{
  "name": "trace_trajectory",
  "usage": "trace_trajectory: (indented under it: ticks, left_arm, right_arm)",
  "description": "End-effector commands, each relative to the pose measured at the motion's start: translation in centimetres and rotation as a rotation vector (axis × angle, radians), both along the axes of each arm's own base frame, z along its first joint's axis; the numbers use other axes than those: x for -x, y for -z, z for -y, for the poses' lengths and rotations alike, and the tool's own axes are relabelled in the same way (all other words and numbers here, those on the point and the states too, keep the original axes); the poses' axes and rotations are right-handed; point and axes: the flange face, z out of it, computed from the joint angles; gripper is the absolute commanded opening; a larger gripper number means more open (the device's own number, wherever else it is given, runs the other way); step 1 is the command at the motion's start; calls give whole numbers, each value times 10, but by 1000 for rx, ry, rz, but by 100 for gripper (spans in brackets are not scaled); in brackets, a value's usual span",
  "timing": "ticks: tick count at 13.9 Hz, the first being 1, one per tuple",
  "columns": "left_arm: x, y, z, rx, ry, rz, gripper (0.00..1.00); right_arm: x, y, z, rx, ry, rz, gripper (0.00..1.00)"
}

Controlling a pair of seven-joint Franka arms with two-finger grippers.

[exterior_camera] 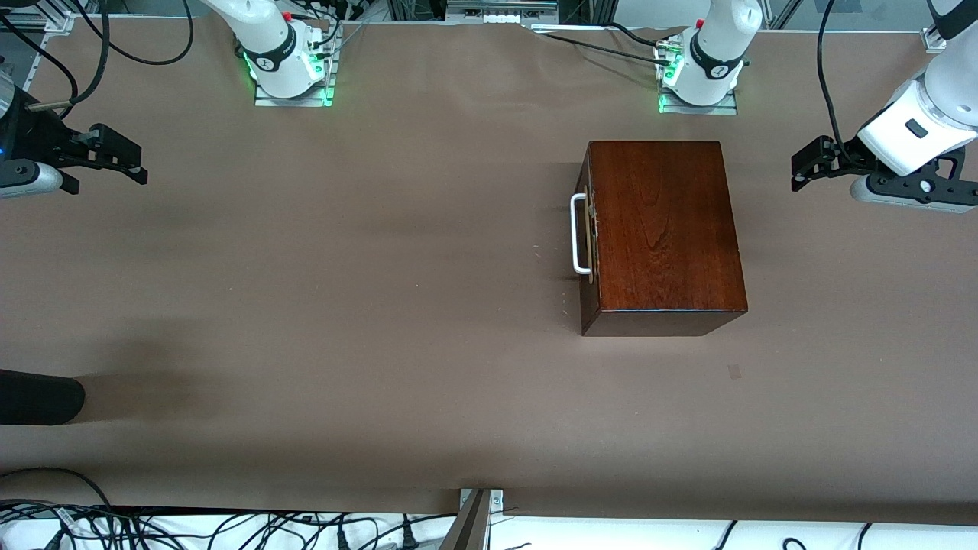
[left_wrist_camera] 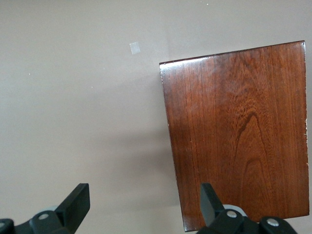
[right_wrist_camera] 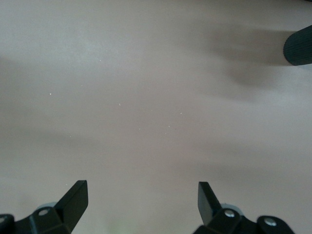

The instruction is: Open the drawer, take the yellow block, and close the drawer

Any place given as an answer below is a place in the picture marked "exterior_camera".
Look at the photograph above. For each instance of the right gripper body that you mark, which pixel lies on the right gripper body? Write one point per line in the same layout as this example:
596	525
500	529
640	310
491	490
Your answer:
38	136

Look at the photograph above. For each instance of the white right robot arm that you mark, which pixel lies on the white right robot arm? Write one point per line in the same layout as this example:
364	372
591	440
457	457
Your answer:
267	38

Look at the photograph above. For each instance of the dark brown wooden cabinet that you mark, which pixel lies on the dark brown wooden cabinet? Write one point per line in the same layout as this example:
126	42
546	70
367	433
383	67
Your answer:
665	229

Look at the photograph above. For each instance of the small brown tape patch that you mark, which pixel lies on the small brown tape patch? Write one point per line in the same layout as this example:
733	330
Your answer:
735	372

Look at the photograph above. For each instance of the brown paper table cover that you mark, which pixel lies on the brown paper table cover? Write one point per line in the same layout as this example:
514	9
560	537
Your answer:
306	305

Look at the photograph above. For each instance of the black padded cylinder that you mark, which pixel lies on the black padded cylinder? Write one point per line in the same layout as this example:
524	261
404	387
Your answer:
38	397

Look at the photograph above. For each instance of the silver power strip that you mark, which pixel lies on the silver power strip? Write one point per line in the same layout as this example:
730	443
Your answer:
500	14

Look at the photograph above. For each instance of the aluminium frame rail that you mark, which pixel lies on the aluminium frame rail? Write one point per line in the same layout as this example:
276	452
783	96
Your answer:
34	63

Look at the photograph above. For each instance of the aluminium frame bracket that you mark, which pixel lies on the aluminium frame bracket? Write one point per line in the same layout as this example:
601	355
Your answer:
932	40
59	21

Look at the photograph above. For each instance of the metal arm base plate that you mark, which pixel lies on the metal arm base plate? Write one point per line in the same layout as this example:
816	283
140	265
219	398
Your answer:
306	101
726	109

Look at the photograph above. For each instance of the silver corner bracket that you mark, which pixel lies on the silver corner bracket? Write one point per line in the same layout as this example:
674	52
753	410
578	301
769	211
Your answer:
497	500

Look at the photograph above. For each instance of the grey metal post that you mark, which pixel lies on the grey metal post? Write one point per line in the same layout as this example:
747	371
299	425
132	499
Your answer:
466	531

